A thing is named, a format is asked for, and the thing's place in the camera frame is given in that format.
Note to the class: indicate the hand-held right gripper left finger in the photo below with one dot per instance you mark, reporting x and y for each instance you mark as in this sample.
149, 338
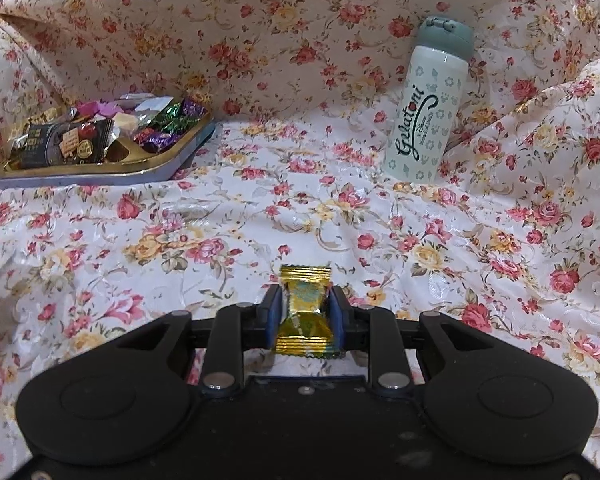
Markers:
275, 317

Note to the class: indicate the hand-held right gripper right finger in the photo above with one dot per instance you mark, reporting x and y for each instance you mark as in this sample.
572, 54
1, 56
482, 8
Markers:
336, 317

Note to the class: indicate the gold candy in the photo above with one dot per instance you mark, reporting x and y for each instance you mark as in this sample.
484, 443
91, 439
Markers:
305, 305

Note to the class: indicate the gold snack tin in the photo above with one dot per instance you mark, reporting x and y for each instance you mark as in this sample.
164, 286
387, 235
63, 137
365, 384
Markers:
80, 181

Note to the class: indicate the gold tray of snacks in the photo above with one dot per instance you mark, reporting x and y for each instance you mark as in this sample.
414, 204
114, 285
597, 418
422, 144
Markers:
175, 117

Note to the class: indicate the black cracker packet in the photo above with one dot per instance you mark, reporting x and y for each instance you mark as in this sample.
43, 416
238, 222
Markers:
40, 146

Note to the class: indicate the floral bed sheet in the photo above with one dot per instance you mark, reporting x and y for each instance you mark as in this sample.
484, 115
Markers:
230, 210

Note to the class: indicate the white bottle with green cap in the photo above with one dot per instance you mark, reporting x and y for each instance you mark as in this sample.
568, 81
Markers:
420, 120

